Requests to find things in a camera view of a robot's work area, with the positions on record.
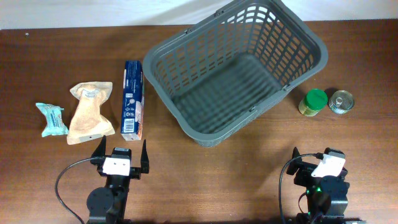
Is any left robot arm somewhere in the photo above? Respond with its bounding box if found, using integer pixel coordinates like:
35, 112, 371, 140
86, 136, 150, 224

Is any teal wipes packet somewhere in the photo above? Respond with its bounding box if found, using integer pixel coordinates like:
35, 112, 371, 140
35, 103, 68, 138

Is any grey plastic shopping basket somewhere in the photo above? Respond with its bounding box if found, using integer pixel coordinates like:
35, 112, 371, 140
142, 0, 328, 147

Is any green lid jar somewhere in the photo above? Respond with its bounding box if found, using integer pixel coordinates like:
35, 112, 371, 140
298, 89, 328, 116

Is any blue pasta box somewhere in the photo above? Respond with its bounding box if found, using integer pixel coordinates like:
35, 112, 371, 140
121, 60, 144, 141

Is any tan paper pouch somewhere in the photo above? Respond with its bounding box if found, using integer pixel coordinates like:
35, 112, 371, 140
67, 82, 115, 145

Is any silver tin can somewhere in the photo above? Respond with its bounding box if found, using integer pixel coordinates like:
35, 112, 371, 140
328, 90, 354, 114

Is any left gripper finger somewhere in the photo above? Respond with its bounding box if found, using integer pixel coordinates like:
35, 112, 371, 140
91, 136, 106, 158
141, 140, 149, 174

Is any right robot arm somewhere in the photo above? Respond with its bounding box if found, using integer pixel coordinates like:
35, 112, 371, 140
281, 147, 349, 223

